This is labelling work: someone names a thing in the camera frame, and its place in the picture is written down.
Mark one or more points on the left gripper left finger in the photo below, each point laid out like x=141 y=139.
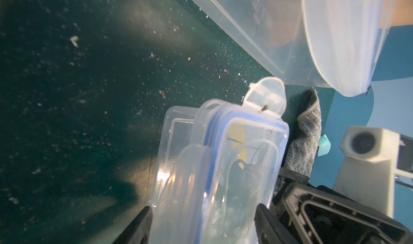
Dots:
x=138 y=231

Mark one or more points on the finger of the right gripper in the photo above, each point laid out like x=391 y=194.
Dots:
x=315 y=216

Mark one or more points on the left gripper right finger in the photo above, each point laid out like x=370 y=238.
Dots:
x=269 y=229

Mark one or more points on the small clear lunch box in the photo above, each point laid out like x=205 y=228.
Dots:
x=216 y=164

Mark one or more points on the large clear lunch box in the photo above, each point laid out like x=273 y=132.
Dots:
x=323 y=43

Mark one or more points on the grey striped cloth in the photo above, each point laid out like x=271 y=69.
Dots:
x=300 y=157

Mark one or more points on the mint green small trowel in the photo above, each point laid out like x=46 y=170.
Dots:
x=324 y=146

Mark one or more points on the terracotta flower pot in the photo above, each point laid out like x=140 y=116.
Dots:
x=397 y=13

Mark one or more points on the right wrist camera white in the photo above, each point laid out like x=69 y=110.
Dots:
x=374 y=159

